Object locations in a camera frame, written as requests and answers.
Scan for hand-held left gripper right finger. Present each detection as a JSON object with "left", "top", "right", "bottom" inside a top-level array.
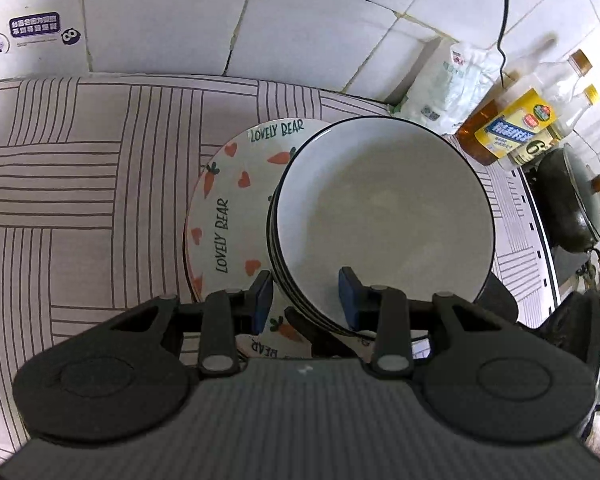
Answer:
[{"left": 337, "top": 266, "right": 503, "bottom": 380}]

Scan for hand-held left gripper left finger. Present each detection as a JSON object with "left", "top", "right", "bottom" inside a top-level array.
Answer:
[{"left": 107, "top": 270, "right": 274, "bottom": 377}]

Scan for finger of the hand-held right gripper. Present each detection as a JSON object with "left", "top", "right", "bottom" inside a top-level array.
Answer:
[{"left": 480, "top": 269, "right": 521, "bottom": 326}]

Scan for carrot and bunny print plate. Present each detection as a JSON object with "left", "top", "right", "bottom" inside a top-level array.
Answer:
[{"left": 182, "top": 117, "right": 431, "bottom": 362}]

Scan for white bowl with black rim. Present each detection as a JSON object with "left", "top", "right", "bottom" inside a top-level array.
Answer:
[{"left": 275, "top": 116, "right": 496, "bottom": 333}]

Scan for glass lid with wooden knob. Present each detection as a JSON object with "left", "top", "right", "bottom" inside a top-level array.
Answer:
[{"left": 561, "top": 142, "right": 600, "bottom": 242}]

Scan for clear bottle with gold cap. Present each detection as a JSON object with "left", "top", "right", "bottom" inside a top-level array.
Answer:
[{"left": 497, "top": 85, "right": 600, "bottom": 172}]

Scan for oil bottle with yellow label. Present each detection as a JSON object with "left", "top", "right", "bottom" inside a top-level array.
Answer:
[{"left": 454, "top": 50, "right": 595, "bottom": 167}]

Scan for white plastic bag green print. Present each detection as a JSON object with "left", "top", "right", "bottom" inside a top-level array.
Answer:
[{"left": 394, "top": 57, "right": 483, "bottom": 135}]

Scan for striped white cloth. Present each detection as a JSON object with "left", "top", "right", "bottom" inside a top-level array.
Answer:
[{"left": 0, "top": 75, "right": 566, "bottom": 456}]

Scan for white plastic bag red print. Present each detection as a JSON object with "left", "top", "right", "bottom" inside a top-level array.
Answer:
[{"left": 437, "top": 40, "right": 503, "bottom": 93}]

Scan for black wok with wooden handle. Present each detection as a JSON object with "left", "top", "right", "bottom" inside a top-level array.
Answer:
[{"left": 532, "top": 142, "right": 600, "bottom": 308}]

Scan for black cable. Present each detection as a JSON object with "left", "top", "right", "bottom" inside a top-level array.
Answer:
[{"left": 496, "top": 0, "right": 512, "bottom": 92}]

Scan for wall sticker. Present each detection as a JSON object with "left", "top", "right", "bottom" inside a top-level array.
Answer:
[{"left": 0, "top": 10, "right": 87, "bottom": 61}]

